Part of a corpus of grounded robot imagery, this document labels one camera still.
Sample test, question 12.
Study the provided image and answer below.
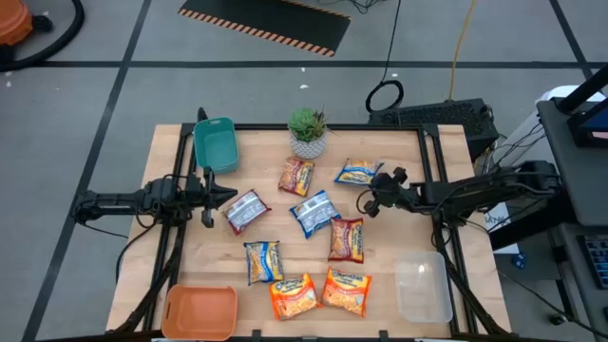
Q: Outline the black floor cable with plug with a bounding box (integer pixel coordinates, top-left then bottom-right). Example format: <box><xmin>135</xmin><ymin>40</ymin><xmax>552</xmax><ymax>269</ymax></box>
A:
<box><xmin>496</xmin><ymin>268</ymin><xmax>608</xmax><ymax>341</ymax></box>

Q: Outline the white printed sheet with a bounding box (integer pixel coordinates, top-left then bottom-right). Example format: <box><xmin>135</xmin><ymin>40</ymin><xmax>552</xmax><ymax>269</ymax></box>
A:
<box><xmin>483</xmin><ymin>201</ymin><xmax>522</xmax><ymax>257</ymax></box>

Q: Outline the orange vacuum cleaner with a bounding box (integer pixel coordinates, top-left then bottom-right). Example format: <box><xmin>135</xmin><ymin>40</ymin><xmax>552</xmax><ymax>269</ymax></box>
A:
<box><xmin>0</xmin><ymin>0</ymin><xmax>54</xmax><ymax>48</ymax></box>

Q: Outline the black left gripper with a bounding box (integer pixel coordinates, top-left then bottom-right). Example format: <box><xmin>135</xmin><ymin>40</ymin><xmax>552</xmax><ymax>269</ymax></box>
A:
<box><xmin>187</xmin><ymin>166</ymin><xmax>238</xmax><ymax>228</ymax></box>

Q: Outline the black vacuum hose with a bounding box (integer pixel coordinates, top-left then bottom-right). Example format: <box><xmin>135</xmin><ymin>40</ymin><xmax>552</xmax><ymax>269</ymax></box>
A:
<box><xmin>0</xmin><ymin>0</ymin><xmax>86</xmax><ymax>72</ymax></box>

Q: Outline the black hazard-striped floor mat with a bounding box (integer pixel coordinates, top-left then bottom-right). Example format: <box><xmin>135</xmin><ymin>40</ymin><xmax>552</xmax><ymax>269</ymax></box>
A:
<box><xmin>178</xmin><ymin>0</ymin><xmax>352</xmax><ymax>58</ymax></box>

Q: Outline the orange chicken ramen pack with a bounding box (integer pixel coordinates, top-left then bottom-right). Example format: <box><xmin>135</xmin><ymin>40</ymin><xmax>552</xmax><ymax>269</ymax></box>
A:
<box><xmin>320</xmin><ymin>266</ymin><xmax>373</xmax><ymax>318</ymax></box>
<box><xmin>269</xmin><ymin>273</ymin><xmax>320</xmax><ymax>321</ymax></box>

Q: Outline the red roast beef ramen pack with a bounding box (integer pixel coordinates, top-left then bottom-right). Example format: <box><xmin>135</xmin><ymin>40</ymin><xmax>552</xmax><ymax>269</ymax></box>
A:
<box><xmin>277</xmin><ymin>156</ymin><xmax>315</xmax><ymax>198</ymax></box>
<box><xmin>221</xmin><ymin>188</ymin><xmax>273</xmax><ymax>237</ymax></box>
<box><xmin>327</xmin><ymin>217</ymin><xmax>366</xmax><ymax>265</ymax></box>

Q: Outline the black coiled cable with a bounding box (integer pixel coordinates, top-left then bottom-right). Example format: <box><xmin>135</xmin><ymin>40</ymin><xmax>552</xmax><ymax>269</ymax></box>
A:
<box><xmin>364</xmin><ymin>0</ymin><xmax>406</xmax><ymax>114</ymax></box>

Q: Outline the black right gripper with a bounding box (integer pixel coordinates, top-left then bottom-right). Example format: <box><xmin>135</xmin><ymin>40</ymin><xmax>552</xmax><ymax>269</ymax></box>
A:
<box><xmin>363</xmin><ymin>166</ymin><xmax>413</xmax><ymax>218</ymax></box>

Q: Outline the black keyboard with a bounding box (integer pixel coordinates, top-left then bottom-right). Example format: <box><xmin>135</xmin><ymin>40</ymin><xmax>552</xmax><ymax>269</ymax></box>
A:
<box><xmin>579</xmin><ymin>235</ymin><xmax>608</xmax><ymax>290</ymax></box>

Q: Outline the orange plastic bin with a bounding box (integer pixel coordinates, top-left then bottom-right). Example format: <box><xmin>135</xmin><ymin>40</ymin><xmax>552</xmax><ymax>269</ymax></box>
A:
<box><xmin>161</xmin><ymin>283</ymin><xmax>238</xmax><ymax>342</ymax></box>

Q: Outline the teal plastic bin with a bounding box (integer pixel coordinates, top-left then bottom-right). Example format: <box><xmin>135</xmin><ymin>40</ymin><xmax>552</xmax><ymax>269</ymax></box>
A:
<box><xmin>193</xmin><ymin>117</ymin><xmax>240</xmax><ymax>176</ymax></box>

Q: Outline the clear plastic container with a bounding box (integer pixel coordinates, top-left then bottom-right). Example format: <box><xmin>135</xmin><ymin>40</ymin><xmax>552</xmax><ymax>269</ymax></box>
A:
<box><xmin>392</xmin><ymin>250</ymin><xmax>455</xmax><ymax>324</ymax></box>

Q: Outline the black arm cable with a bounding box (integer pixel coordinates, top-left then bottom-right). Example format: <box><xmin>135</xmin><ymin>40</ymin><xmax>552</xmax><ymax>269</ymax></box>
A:
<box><xmin>115</xmin><ymin>220</ymin><xmax>161</xmax><ymax>286</ymax></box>

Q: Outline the yellow cable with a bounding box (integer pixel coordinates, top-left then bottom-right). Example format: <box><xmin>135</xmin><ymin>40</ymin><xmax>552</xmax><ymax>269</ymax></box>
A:
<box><xmin>448</xmin><ymin>0</ymin><xmax>478</xmax><ymax>101</ymax></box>

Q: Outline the succulent in patterned pot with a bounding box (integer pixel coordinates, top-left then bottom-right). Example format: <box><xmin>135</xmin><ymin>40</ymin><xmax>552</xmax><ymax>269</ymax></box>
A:
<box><xmin>287</xmin><ymin>106</ymin><xmax>330</xmax><ymax>161</ymax></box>

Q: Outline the dark grey cart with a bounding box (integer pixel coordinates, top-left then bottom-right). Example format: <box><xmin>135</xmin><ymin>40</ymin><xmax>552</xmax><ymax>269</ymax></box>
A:
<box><xmin>536</xmin><ymin>64</ymin><xmax>608</xmax><ymax>342</ymax></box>

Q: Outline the blue ramen pack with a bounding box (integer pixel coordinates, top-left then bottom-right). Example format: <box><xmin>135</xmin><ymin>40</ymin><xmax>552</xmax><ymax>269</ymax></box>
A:
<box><xmin>288</xmin><ymin>189</ymin><xmax>342</xmax><ymax>239</ymax></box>
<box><xmin>333</xmin><ymin>158</ymin><xmax>385</xmax><ymax>187</ymax></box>
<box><xmin>243</xmin><ymin>240</ymin><xmax>285</xmax><ymax>287</ymax></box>

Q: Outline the black monitor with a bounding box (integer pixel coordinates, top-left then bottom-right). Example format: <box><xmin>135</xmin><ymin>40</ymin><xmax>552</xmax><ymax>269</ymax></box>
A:
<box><xmin>566</xmin><ymin>94</ymin><xmax>608</xmax><ymax>148</ymax></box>

